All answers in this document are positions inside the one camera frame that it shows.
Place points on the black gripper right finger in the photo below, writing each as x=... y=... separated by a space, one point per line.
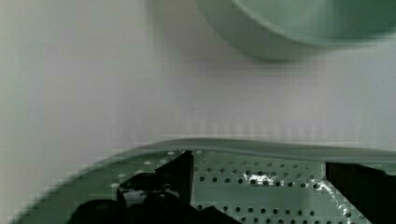
x=370 y=190

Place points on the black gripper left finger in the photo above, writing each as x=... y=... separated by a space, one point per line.
x=160 y=197

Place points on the green oval strainer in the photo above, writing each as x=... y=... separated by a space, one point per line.
x=253 y=182

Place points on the green mug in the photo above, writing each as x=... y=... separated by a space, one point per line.
x=289 y=30

